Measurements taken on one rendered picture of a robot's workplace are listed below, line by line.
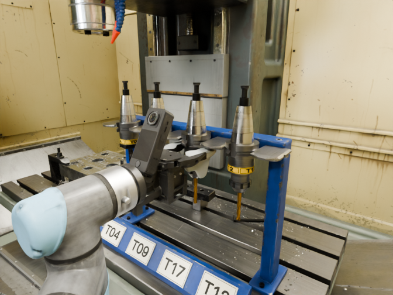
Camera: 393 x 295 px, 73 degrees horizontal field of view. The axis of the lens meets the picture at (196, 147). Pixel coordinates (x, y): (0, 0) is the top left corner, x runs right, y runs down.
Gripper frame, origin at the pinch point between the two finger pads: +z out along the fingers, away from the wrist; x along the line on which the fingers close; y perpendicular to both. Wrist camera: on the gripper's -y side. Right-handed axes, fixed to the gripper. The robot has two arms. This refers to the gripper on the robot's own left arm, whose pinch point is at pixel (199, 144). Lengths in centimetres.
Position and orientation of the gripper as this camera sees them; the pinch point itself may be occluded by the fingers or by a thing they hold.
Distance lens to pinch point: 57.6
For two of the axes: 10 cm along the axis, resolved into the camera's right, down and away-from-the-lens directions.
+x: 8.0, 1.8, -5.8
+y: 0.0, 9.5, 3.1
